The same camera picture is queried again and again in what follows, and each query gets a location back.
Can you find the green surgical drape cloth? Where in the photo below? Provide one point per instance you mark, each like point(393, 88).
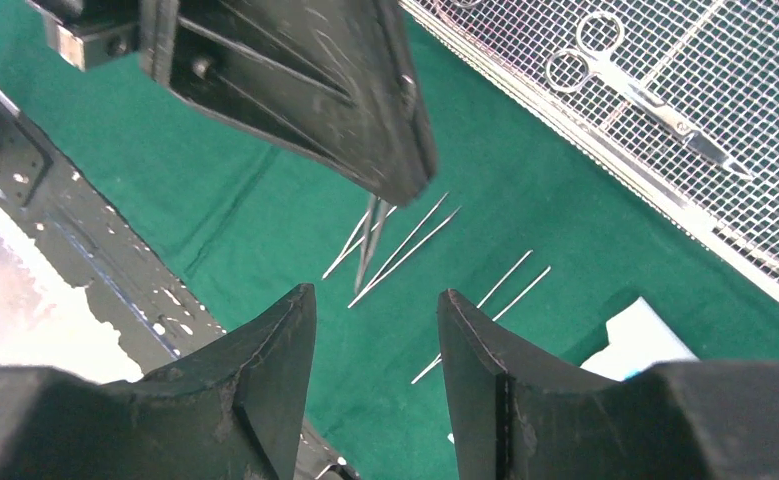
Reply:
point(551, 244)

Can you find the steel ring-handled scissors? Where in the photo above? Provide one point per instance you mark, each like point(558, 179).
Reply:
point(598, 63)

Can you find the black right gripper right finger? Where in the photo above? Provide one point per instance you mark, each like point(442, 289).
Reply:
point(519, 412)

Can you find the metal mesh instrument tray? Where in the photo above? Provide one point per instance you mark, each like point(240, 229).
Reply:
point(679, 100)

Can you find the white sterile packet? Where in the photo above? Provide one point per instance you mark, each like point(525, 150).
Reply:
point(637, 338)

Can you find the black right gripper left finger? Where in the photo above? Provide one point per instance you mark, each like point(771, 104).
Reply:
point(230, 410)

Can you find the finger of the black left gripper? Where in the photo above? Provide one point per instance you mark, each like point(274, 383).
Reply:
point(333, 81)

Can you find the steel needle holder clamp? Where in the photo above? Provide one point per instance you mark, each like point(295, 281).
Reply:
point(375, 218)

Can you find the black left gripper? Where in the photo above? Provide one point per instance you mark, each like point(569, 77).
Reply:
point(89, 33)

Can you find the steel surgical forceps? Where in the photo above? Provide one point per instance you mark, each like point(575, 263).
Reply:
point(351, 245)

